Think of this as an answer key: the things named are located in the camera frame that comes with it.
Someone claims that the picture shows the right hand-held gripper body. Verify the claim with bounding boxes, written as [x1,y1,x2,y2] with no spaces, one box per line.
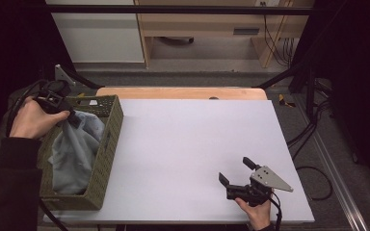
[225,165,294,208]

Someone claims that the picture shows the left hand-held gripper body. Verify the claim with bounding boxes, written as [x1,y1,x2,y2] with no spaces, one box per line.
[34,64,77,115]

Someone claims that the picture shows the light blue-grey cloth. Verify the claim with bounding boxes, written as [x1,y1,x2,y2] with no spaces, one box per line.
[48,110,106,195]

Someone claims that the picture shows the olive green woven basket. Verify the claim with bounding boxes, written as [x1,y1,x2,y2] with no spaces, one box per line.
[38,94,125,212]

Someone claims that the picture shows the person's right hand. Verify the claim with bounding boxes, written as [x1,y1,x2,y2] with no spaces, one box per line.
[234,194,273,231]

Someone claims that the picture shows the person's left hand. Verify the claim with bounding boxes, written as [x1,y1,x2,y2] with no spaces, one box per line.
[9,95,71,141]

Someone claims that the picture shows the black curtain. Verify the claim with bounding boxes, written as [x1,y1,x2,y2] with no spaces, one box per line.
[290,0,370,196]
[0,0,76,152]

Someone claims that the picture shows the yellow and black tool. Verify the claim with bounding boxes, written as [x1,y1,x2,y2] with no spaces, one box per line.
[277,93,297,109]

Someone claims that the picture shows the white cabinet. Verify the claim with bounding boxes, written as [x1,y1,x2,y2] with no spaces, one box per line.
[45,0,145,64]

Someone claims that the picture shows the black curved chair foot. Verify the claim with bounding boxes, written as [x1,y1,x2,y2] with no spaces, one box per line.
[158,36,196,45]

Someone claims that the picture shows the light wooden desk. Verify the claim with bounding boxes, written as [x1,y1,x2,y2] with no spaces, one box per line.
[134,0,316,69]

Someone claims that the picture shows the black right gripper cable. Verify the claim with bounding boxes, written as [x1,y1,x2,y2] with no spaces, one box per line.
[267,192,284,231]

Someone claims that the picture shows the black diagonal frame strut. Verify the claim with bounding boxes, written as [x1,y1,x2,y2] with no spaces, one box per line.
[252,59,307,90]
[65,68,105,90]

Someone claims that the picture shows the black floor cable bundle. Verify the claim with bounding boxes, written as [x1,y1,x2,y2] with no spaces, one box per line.
[286,97,332,161]

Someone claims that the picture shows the black looped floor cable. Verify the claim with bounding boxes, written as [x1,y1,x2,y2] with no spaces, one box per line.
[295,166,334,202]

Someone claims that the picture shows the metal floor rail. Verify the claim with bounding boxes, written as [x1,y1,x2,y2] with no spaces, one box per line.
[293,94,370,231]

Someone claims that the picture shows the black upright frame post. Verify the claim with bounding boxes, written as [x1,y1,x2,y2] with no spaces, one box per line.
[305,64,316,120]

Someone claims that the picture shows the black cables behind desk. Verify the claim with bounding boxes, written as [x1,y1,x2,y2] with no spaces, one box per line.
[260,1,296,67]

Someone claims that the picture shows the grey desk drawer handle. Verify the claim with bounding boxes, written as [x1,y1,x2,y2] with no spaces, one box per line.
[232,27,261,36]

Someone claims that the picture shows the black horizontal frame bar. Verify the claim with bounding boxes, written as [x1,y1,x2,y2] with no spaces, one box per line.
[44,4,316,16]

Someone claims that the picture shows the white wall socket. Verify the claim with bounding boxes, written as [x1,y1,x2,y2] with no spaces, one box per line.
[254,0,281,8]

